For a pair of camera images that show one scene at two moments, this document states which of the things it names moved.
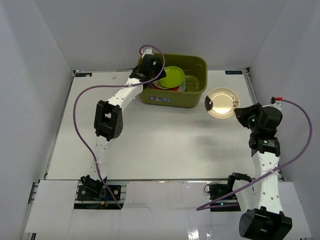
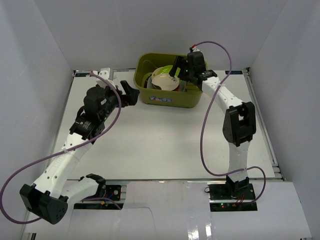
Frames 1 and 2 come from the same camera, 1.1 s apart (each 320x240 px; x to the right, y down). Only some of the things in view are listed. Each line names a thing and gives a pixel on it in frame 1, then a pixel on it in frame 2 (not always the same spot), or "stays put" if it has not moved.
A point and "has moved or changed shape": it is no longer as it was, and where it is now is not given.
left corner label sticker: [83, 74] stays put
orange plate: [173, 89] stays put
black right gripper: [242, 113] -> [181, 62]
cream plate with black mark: [220, 102] has moved or changed shape
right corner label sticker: [233, 72] stays put
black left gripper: [155, 66] -> [122, 96]
